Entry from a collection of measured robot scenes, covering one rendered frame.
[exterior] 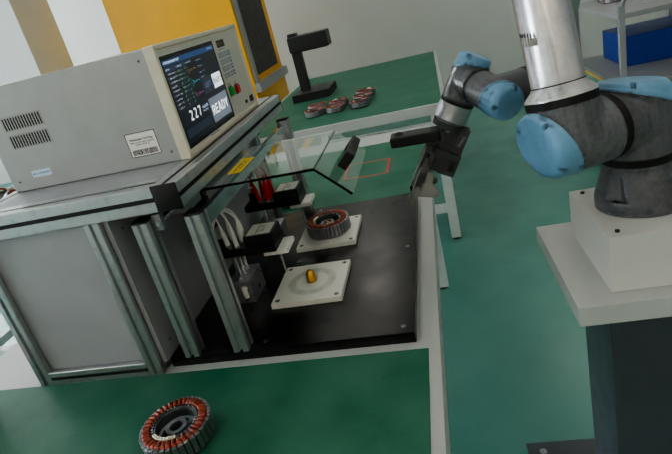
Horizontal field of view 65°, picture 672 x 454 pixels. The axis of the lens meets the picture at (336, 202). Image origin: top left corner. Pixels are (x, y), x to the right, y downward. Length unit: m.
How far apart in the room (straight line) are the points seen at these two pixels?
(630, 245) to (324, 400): 0.56
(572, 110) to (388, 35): 5.46
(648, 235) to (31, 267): 1.07
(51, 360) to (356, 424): 0.66
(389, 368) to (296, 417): 0.17
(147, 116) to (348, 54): 5.45
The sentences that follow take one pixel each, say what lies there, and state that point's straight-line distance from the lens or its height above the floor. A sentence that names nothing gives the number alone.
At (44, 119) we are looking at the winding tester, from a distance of 1.13.
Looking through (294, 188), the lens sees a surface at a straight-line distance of 1.29.
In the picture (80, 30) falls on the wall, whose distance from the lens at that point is 7.52.
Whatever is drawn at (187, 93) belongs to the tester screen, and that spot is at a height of 1.22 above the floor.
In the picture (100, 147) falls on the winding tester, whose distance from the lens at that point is 1.08.
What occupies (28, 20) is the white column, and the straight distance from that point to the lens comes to 5.10.
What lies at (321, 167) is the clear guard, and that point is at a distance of 0.92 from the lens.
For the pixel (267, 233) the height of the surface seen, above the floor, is 0.92.
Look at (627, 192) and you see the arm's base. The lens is 1.04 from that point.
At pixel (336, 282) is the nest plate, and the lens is 1.11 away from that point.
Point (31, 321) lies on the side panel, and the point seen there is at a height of 0.89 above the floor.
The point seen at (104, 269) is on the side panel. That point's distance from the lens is 1.01.
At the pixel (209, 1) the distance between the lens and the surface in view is 4.74.
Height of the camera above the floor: 1.32
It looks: 21 degrees down
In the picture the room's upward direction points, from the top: 15 degrees counter-clockwise
